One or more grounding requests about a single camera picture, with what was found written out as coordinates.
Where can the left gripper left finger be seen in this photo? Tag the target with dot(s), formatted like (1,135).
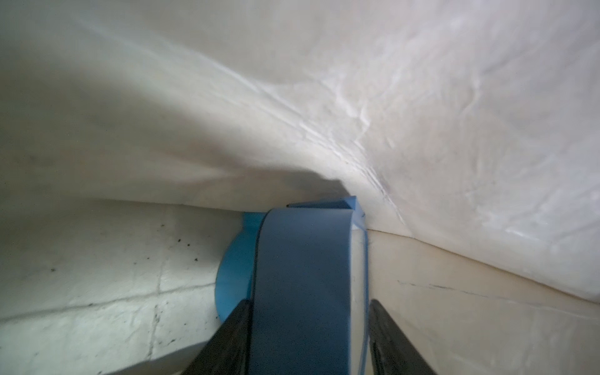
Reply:
(227,352)

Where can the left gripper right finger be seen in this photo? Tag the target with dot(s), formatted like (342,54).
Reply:
(391,351)

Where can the bright blue plastic clock stand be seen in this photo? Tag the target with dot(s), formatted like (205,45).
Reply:
(234,281)

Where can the large blue rectangular alarm clock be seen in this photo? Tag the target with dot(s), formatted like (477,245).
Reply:
(311,290)

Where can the cream canvas bag orange handles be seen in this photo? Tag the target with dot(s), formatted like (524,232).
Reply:
(135,134)

